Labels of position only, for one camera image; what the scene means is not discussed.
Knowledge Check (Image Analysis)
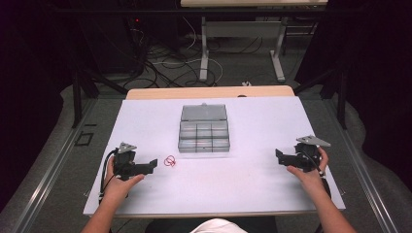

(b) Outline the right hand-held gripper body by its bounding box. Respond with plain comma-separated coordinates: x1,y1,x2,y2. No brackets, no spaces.
292,134,332,173

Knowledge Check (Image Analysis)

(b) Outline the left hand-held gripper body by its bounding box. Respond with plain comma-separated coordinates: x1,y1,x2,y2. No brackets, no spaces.
112,141,141,182

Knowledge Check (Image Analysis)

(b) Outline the person's right hand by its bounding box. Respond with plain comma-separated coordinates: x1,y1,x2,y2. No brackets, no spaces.
286,147,330,192

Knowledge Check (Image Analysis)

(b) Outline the person's left hand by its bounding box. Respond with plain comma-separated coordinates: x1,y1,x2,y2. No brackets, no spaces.
102,156,146,203

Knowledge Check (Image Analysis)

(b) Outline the red rubber band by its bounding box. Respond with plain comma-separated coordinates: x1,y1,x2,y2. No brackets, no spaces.
163,154,177,168

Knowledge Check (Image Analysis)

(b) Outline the white table mat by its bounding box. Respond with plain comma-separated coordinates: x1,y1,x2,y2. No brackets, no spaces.
83,95,347,218

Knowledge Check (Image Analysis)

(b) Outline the clear plastic compartment box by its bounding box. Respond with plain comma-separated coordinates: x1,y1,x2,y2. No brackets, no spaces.
177,102,231,154

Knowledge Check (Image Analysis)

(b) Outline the black metal stand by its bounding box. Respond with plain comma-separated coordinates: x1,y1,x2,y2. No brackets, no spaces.
292,64,349,130
61,57,129,129

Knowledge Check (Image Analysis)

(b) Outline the person's white clothing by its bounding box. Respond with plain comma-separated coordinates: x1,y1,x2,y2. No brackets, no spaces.
189,217,240,233

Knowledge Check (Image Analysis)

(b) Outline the wooden table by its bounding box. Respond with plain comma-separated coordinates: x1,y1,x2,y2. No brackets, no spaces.
124,84,296,101

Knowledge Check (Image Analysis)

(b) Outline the white desk with metal legs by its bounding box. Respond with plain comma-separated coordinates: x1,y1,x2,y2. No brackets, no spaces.
180,0,329,83

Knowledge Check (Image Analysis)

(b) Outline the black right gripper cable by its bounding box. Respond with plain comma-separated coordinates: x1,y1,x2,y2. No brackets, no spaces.
305,150,332,199

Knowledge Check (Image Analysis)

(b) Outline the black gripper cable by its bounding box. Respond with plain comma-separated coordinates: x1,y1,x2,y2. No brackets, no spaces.
305,150,332,199
98,149,119,204

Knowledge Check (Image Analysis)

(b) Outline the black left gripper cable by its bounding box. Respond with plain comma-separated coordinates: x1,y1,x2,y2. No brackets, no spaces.
98,149,119,204

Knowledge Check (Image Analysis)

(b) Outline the tangle of floor cables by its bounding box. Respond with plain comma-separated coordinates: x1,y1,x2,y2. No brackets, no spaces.
126,16,264,89

